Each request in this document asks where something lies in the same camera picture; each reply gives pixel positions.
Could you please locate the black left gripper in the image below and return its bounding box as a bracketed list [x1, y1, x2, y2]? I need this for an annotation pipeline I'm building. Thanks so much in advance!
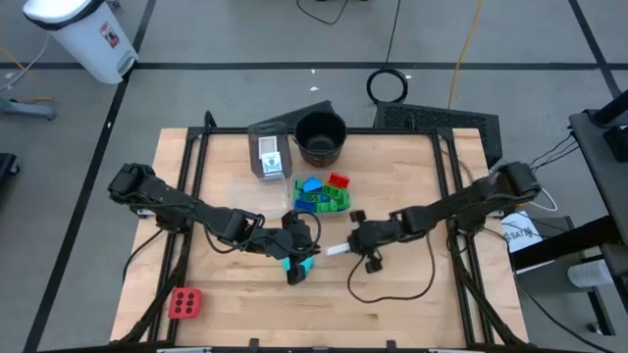
[264, 228, 323, 287]

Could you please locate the black floor cable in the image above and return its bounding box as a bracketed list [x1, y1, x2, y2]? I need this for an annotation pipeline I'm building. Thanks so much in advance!
[295, 0, 350, 26]

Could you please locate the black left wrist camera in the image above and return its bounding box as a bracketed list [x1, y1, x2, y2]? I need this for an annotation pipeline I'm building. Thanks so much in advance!
[281, 210, 305, 232]

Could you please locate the black caster base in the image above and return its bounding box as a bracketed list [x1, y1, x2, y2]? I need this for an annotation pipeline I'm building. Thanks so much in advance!
[0, 152, 21, 191]

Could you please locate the white paper sheet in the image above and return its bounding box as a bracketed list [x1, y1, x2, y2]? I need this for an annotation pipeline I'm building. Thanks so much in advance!
[499, 210, 544, 254]

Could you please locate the red foam die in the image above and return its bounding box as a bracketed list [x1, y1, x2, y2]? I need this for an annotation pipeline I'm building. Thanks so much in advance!
[167, 287, 203, 321]

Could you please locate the black triangular panel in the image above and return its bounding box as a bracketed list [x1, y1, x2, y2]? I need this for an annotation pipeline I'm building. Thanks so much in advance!
[248, 99, 336, 129]

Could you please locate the grey cylinder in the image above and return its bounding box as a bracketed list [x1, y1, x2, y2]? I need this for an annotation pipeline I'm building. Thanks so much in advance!
[567, 258, 615, 289]

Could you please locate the yellow cable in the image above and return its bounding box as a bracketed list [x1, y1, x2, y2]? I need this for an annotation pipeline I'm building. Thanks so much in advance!
[446, 0, 486, 111]

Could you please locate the dark metal stand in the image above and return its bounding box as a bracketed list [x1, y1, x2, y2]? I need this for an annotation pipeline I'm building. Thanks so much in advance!
[509, 215, 628, 339]

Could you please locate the black side desk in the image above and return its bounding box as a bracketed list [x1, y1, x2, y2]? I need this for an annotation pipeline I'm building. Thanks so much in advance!
[568, 89, 628, 246]

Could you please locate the white trash bin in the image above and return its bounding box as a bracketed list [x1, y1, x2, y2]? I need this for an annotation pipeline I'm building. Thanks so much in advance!
[22, 0, 140, 85]

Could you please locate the white card deck black print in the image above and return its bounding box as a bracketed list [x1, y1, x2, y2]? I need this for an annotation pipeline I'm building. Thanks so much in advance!
[261, 151, 283, 175]

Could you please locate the black coiled cable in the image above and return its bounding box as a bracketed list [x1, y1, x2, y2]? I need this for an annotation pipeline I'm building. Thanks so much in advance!
[365, 0, 410, 106]

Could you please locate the black perforated panel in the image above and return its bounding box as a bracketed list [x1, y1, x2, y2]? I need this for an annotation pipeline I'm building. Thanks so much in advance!
[373, 101, 503, 169]

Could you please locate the teal foam die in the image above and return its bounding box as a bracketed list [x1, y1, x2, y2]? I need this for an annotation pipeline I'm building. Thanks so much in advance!
[281, 254, 316, 278]

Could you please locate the grey stand foot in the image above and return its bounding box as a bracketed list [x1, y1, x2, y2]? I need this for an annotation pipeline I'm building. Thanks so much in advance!
[0, 95, 58, 122]

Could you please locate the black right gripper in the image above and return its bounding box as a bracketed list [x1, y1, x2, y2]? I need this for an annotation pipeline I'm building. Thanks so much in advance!
[346, 209, 401, 275]

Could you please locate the black pumpkin face bucket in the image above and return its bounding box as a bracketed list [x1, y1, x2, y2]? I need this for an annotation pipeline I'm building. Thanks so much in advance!
[292, 110, 348, 168]

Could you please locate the smoky grey plastic container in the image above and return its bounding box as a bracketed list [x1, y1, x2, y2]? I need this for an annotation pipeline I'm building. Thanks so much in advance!
[246, 121, 293, 183]

